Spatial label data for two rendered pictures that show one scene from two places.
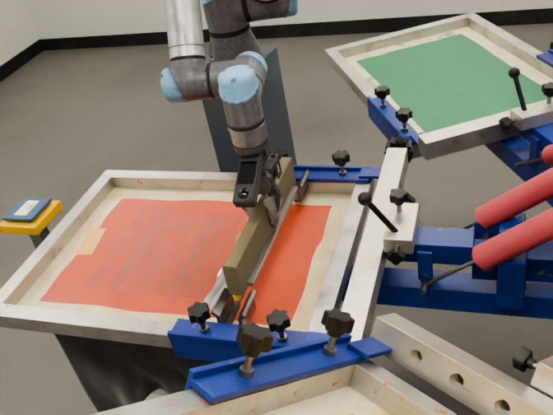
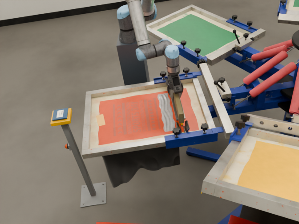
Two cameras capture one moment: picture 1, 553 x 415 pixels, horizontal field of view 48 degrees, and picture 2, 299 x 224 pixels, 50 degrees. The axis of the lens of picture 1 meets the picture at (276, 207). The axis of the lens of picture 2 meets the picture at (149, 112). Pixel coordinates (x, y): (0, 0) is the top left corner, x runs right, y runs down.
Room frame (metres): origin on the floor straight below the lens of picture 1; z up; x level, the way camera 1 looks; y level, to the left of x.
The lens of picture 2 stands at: (-0.21, 0.80, 2.36)
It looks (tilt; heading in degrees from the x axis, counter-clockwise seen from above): 42 degrees down; 337
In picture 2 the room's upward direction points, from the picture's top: 9 degrees counter-clockwise
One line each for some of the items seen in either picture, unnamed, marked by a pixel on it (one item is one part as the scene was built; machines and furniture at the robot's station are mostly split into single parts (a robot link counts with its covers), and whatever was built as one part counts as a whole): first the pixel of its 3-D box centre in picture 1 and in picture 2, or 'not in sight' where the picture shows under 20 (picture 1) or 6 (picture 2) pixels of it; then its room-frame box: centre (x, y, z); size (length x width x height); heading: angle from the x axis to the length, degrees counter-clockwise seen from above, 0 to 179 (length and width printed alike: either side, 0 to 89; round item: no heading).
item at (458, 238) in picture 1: (429, 244); (232, 94); (0.98, -0.29, 1.02); 0.17 x 0.06 x 0.05; 67
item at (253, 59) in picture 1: (239, 77); (163, 48); (1.24, 0.02, 1.35); 0.11 x 0.11 x 0.08; 77
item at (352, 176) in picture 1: (313, 181); (175, 80); (1.36, -0.11, 0.98); 0.30 x 0.05 x 0.07; 67
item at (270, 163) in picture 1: (257, 163); (174, 77); (1.15, 0.02, 1.19); 0.09 x 0.08 x 0.12; 157
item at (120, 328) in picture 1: (189, 245); (145, 112); (1.20, 0.22, 0.97); 0.79 x 0.58 x 0.04; 67
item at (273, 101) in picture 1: (271, 223); (140, 100); (1.73, 0.03, 0.60); 0.18 x 0.18 x 1.20; 59
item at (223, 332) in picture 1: (245, 343); (190, 138); (0.85, 0.11, 0.98); 0.30 x 0.05 x 0.07; 67
